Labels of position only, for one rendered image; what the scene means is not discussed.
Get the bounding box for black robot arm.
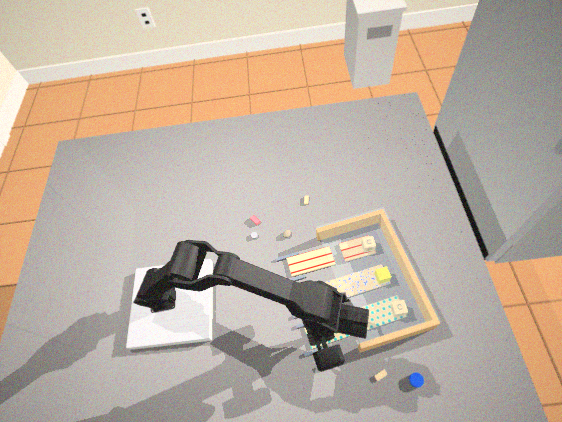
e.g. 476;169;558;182
133;240;370;339

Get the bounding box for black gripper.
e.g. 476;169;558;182
302;320;345;372

